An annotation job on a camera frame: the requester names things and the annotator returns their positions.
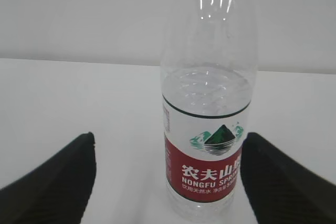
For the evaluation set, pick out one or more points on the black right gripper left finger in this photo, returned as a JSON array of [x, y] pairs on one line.
[[57, 191]]

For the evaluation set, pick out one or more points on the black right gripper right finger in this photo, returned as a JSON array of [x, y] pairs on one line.
[[279, 189]]

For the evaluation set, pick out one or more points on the clear water bottle red label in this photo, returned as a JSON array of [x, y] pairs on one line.
[[208, 71]]

